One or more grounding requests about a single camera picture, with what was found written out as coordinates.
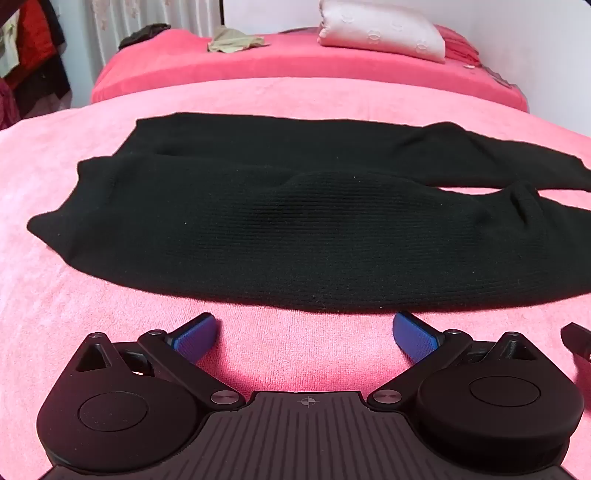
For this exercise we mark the beige crumpled cloth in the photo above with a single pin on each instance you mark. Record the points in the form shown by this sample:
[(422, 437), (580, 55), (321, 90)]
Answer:
[(233, 41)]

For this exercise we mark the white embroidered pillow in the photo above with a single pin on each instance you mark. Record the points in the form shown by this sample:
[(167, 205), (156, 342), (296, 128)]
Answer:
[(378, 27)]

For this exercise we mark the red hanging garment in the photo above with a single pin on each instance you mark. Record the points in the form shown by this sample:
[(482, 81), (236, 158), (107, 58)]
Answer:
[(39, 27)]

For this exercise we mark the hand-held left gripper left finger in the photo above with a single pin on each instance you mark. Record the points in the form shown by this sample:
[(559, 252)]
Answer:
[(198, 337)]

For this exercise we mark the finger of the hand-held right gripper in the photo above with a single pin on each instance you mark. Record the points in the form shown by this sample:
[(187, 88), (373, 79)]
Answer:
[(577, 341)]

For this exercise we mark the red-pink bed cover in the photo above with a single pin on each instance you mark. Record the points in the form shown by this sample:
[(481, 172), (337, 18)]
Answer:
[(295, 64)]

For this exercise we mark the black hanging garment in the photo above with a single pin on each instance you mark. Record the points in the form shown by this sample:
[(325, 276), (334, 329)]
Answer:
[(41, 78)]

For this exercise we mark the dark crumpled cloth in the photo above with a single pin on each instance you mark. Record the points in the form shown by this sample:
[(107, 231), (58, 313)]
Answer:
[(143, 34)]

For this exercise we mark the black knit pants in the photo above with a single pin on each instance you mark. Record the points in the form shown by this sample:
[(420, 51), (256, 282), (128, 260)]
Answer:
[(286, 230)]

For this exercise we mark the pink folded blanket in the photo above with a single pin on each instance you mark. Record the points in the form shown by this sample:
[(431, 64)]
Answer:
[(459, 46)]

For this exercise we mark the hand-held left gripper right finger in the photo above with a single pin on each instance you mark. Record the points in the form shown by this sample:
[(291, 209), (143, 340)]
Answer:
[(413, 339)]

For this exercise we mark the pale patterned curtain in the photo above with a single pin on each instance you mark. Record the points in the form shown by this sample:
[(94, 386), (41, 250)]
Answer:
[(138, 14)]

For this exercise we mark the pink fleece blanket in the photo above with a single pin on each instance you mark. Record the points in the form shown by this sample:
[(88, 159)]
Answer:
[(69, 295)]

